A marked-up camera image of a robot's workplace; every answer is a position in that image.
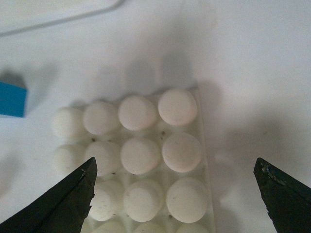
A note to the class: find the blue three-stud block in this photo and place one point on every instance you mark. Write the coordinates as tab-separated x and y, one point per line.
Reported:
13	95

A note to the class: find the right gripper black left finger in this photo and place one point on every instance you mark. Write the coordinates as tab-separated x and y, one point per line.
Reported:
62	209

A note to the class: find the white studded base plate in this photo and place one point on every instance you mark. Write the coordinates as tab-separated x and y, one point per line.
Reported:
152	172

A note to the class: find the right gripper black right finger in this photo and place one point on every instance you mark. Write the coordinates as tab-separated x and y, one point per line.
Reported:
287	200

